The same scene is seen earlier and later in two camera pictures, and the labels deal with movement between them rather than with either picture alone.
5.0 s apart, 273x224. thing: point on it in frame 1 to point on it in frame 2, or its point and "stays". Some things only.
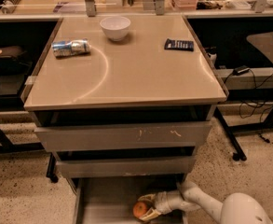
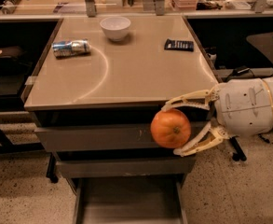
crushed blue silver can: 75,47 stays
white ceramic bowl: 116,27 stays
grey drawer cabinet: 122,104 stays
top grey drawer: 79,137 stays
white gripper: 162,203 to 243,106
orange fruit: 139,208 to 170,129
